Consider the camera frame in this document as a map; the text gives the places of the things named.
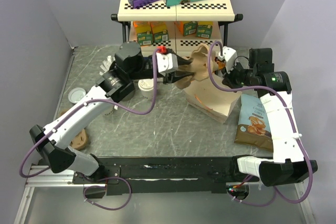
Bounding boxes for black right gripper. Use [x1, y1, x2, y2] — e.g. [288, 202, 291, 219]
[221, 59, 256, 93]

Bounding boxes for brown cardboard cup carrier top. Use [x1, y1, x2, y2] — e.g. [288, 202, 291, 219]
[175, 43, 209, 90]

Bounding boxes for brown cardboard cup carrier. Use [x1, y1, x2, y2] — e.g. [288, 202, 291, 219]
[175, 43, 209, 90]
[70, 129, 89, 151]

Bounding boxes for white plastic cup lid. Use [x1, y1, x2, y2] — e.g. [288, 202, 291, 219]
[138, 79, 154, 91]

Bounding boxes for paper takeout bag orange handles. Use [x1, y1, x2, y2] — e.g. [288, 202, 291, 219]
[183, 78, 242, 124]

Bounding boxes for white paper coffee cup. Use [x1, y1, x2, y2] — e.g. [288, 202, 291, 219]
[140, 89, 154, 99]

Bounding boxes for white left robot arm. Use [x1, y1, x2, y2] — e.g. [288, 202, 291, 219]
[29, 41, 193, 183]

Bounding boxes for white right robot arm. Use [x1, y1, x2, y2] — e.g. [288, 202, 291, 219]
[218, 46, 318, 187]

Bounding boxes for green orange box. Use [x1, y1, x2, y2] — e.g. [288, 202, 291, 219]
[150, 22, 169, 43]
[175, 21, 197, 36]
[196, 21, 213, 39]
[133, 21, 153, 46]

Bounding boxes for green orange box far left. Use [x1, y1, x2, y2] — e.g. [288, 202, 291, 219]
[133, 21, 153, 46]

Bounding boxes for green orange box far right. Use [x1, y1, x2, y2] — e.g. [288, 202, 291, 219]
[196, 21, 213, 39]

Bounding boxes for brown chips bag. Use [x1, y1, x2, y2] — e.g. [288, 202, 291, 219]
[234, 94, 274, 152]

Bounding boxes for cream two-tier shelf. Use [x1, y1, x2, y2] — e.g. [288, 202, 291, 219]
[111, 0, 243, 56]

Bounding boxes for bundle of wrapped white straws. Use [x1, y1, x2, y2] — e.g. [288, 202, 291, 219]
[99, 55, 115, 76]

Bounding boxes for stack of white lids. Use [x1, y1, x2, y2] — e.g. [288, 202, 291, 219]
[68, 88, 87, 104]

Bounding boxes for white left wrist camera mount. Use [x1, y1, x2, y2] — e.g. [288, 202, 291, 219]
[156, 46, 179, 74]

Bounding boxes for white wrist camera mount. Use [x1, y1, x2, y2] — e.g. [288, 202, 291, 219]
[156, 46, 179, 74]
[215, 46, 237, 73]

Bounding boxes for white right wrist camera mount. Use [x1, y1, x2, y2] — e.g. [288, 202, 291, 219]
[215, 46, 237, 73]

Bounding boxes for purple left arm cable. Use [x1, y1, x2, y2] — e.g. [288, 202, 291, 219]
[19, 48, 159, 210]

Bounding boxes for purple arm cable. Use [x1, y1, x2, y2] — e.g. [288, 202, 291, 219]
[207, 40, 314, 207]
[19, 48, 159, 210]

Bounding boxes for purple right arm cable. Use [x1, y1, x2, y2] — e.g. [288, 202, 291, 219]
[207, 40, 314, 207]

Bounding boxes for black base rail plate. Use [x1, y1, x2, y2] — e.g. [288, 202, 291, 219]
[25, 156, 279, 196]

